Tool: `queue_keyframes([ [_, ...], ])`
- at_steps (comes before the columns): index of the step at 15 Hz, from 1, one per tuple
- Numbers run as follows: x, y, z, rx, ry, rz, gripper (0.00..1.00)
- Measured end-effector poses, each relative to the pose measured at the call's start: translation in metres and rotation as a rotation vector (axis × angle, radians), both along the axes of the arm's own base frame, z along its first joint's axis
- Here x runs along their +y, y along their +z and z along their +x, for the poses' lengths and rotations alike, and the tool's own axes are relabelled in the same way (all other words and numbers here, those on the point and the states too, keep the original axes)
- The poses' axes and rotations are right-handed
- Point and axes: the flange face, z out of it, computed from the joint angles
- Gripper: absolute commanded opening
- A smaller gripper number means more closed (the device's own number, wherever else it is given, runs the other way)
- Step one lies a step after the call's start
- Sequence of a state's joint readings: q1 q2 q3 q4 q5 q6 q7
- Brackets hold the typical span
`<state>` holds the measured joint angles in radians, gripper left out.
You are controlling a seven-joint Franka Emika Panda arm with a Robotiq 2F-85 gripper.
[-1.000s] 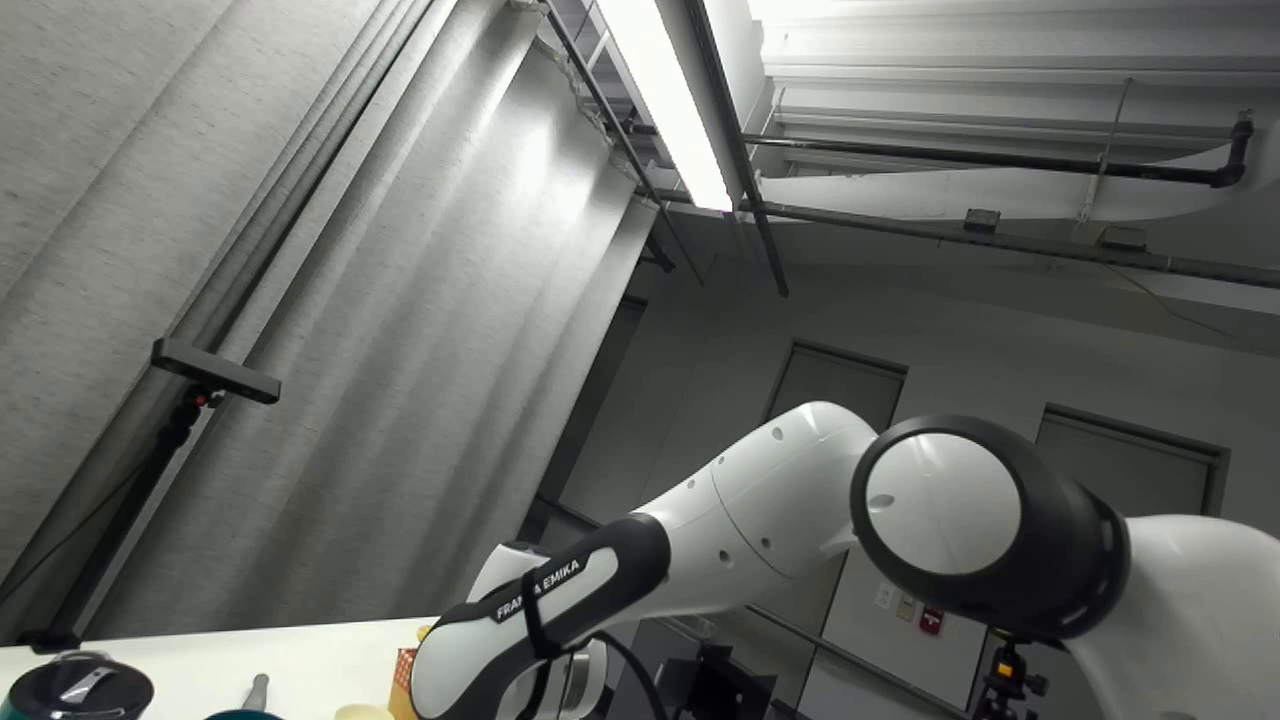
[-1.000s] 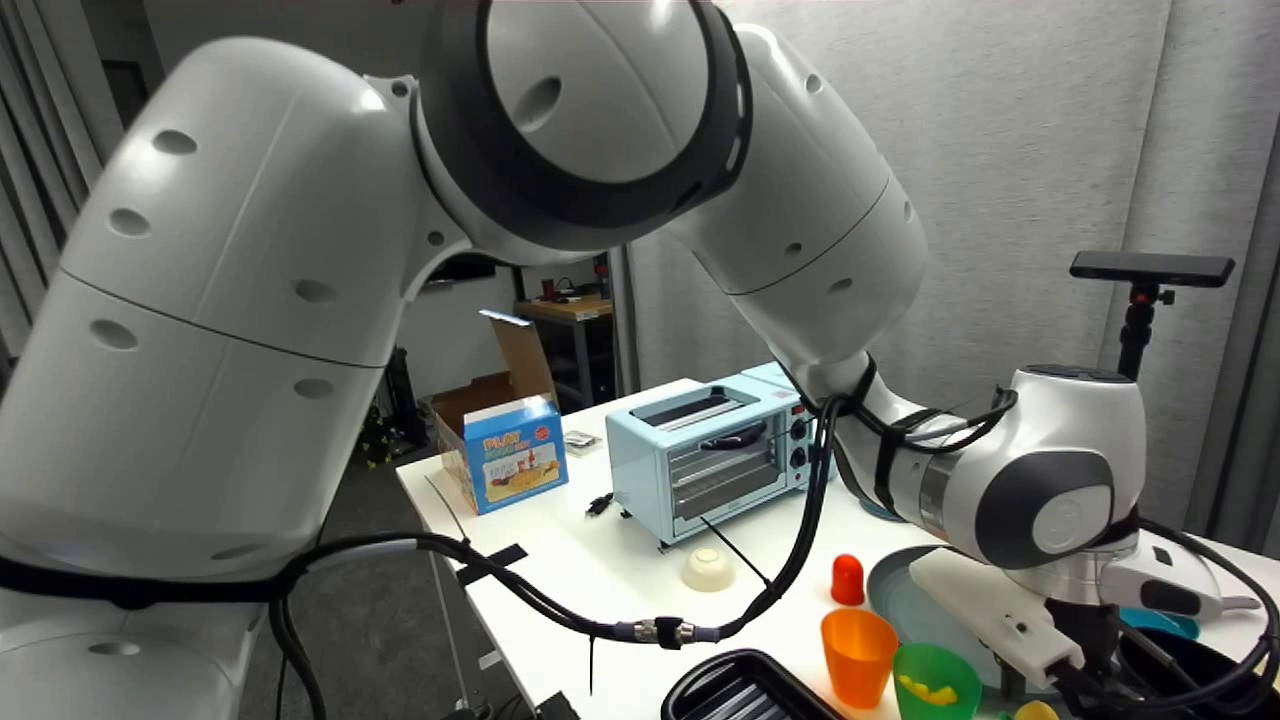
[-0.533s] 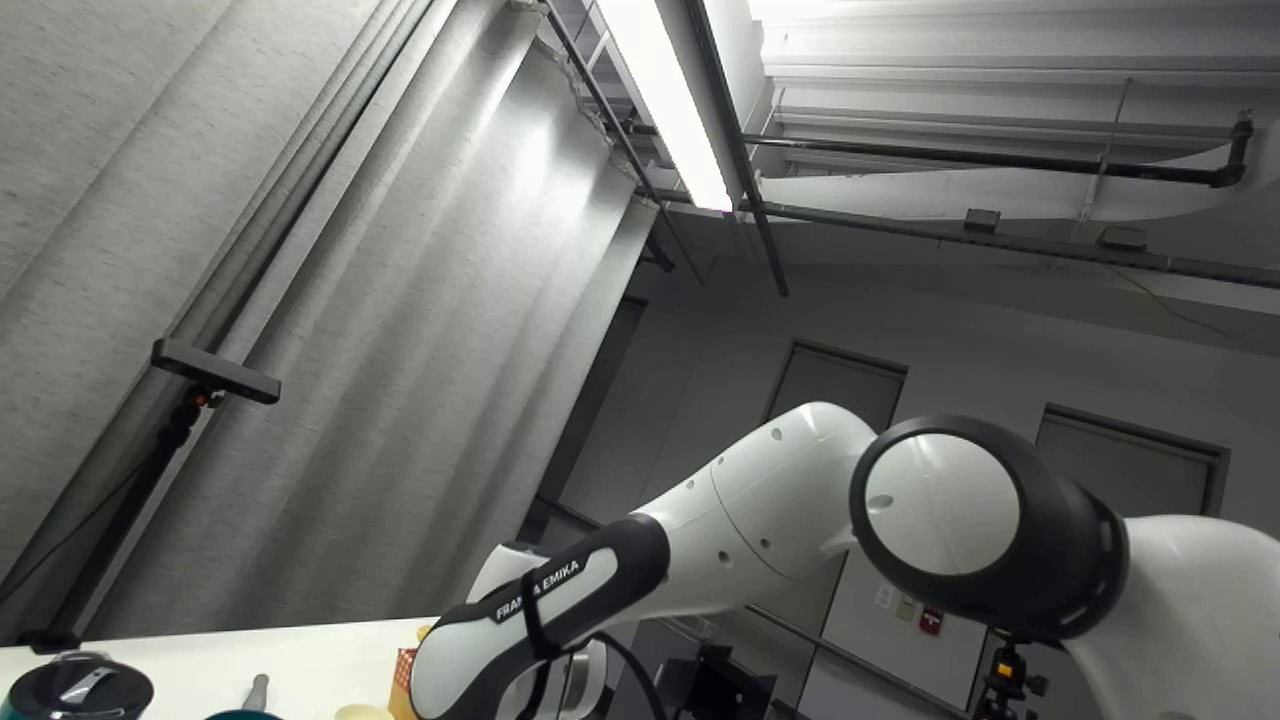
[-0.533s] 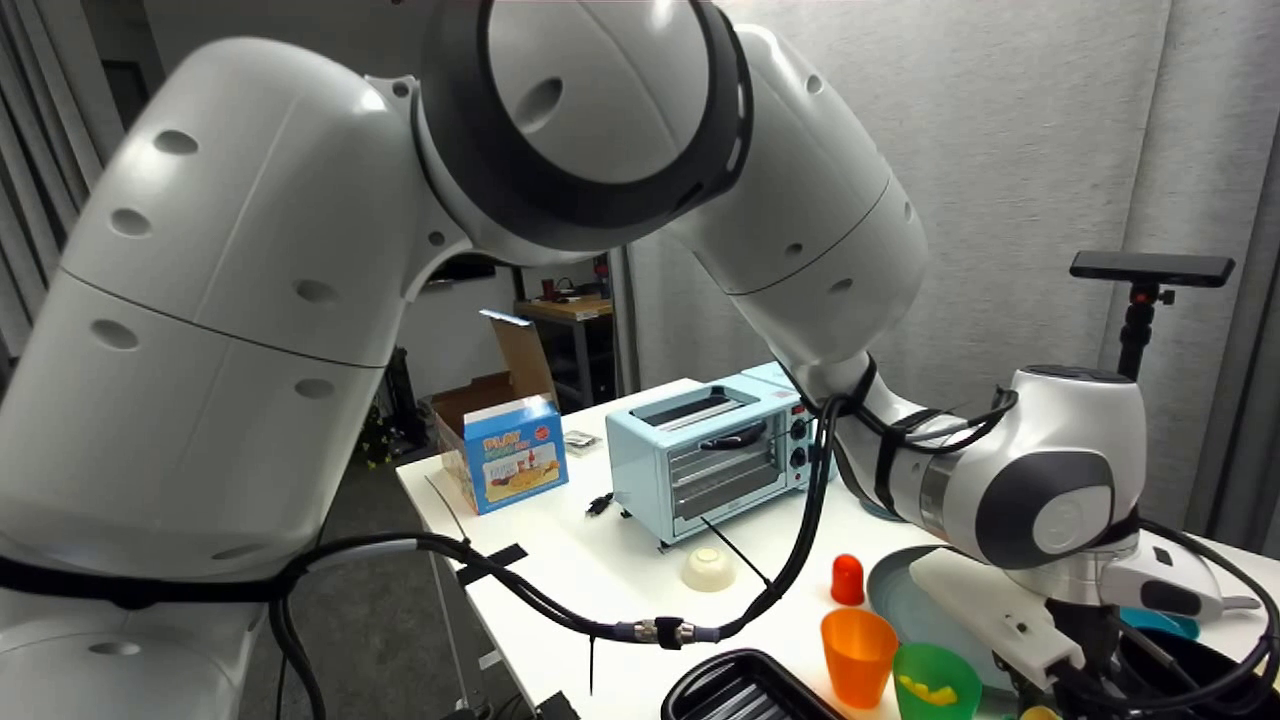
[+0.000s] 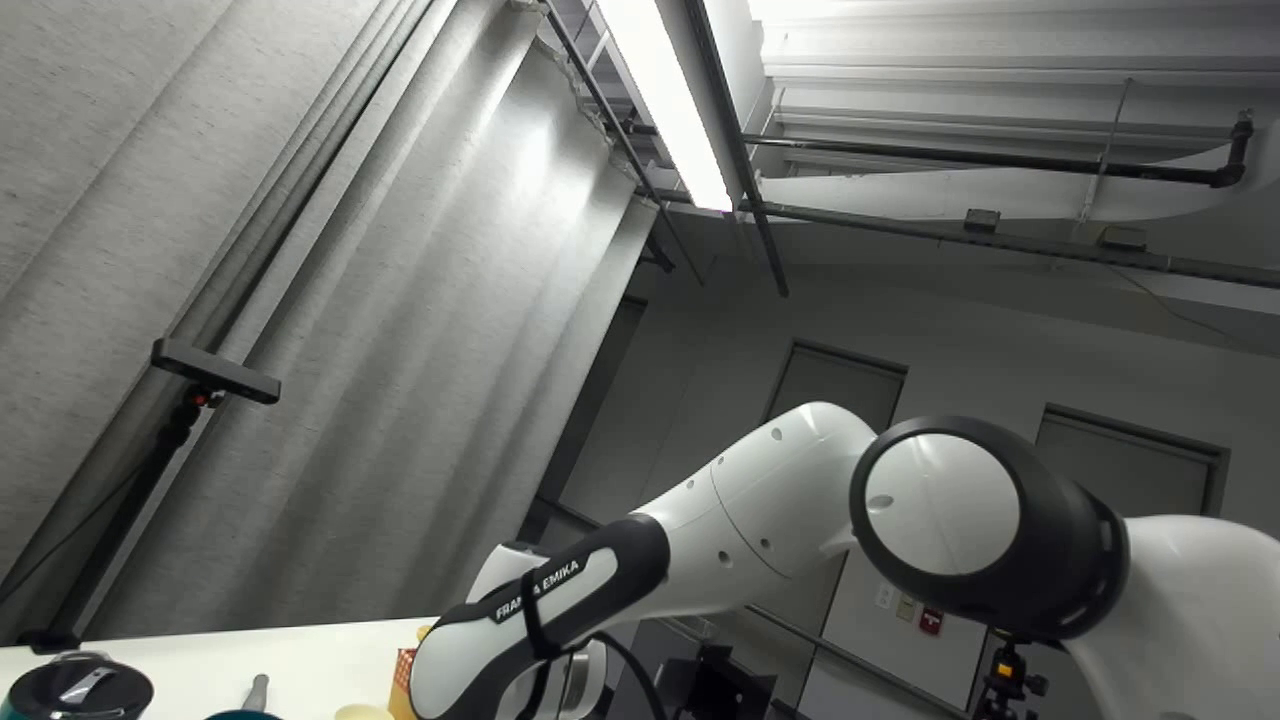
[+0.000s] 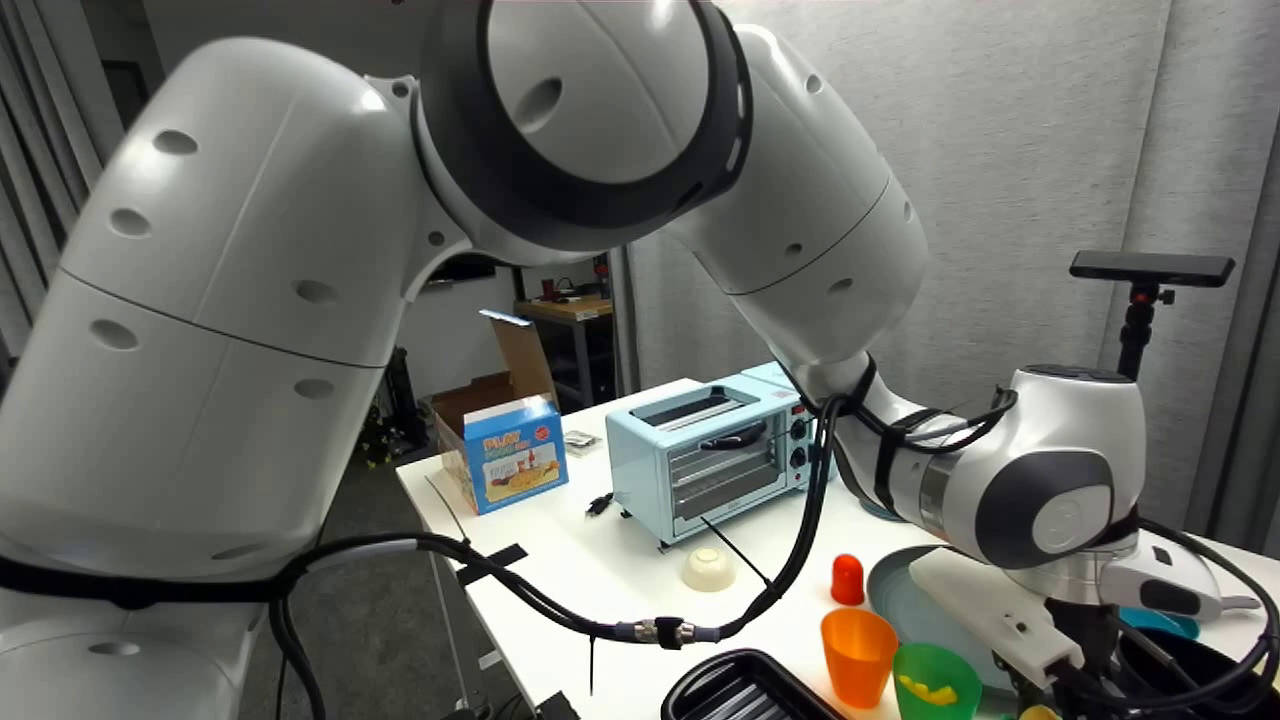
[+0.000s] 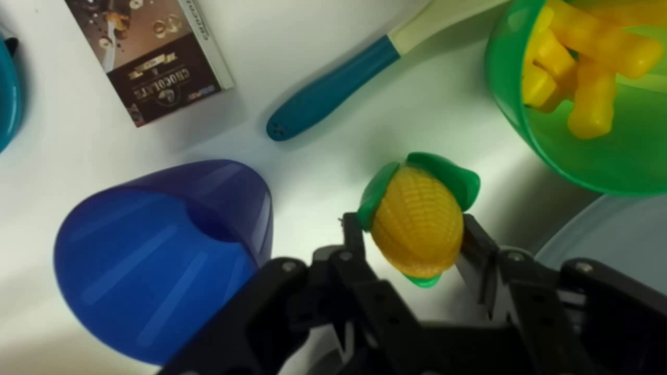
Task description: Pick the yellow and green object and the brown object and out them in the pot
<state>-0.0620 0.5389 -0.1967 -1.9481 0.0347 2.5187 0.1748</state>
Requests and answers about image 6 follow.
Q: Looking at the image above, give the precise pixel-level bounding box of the black pot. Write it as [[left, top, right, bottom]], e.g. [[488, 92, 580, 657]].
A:
[[1133, 631, 1280, 720]]

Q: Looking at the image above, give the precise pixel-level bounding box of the black ridged tray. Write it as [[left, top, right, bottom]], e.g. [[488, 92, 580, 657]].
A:
[[657, 643, 849, 720]]

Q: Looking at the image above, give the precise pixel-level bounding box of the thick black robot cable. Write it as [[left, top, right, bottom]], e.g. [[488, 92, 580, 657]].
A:
[[0, 356, 1020, 720]]

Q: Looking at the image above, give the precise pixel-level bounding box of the green plastic cup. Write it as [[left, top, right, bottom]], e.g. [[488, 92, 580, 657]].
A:
[[894, 640, 989, 720]]

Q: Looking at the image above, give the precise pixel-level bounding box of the wooden desk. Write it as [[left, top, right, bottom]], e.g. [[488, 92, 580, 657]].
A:
[[515, 291, 621, 404]]

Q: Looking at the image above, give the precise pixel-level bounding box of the small red bottle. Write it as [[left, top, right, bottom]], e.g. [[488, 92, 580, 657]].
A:
[[828, 553, 867, 608]]

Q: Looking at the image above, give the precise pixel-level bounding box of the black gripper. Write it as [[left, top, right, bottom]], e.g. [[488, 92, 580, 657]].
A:
[[1046, 597, 1155, 706]]

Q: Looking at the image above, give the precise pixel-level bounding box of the black camera stand pole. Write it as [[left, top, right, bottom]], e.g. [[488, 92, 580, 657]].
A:
[[1116, 274, 1180, 382]]

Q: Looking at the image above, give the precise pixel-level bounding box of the blue printed carton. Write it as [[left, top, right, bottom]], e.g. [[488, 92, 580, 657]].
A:
[[456, 394, 572, 514]]

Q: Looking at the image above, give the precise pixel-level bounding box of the teal pan grey handle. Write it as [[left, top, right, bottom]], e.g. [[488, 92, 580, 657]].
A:
[[1116, 592, 1266, 646]]

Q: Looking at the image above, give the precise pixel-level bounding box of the light blue toy toaster oven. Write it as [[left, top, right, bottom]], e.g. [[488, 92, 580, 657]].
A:
[[605, 359, 835, 553]]

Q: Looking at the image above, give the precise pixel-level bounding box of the orange plastic cup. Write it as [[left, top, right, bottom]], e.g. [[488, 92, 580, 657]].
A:
[[819, 602, 905, 712]]

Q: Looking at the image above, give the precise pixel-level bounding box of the small cream bowl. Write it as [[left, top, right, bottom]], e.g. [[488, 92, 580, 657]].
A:
[[676, 544, 740, 597]]

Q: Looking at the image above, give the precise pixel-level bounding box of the grey curtain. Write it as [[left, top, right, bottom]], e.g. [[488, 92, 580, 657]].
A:
[[624, 0, 1280, 537]]

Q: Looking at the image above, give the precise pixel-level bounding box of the open cardboard box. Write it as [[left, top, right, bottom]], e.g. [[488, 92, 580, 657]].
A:
[[425, 308, 566, 450]]

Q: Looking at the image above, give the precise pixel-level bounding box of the thin black camera cable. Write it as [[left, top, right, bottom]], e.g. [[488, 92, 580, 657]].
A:
[[1054, 514, 1280, 720]]

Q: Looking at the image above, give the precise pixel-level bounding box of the black stereo camera bar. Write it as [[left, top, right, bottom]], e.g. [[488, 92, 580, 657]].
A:
[[1069, 249, 1238, 291]]

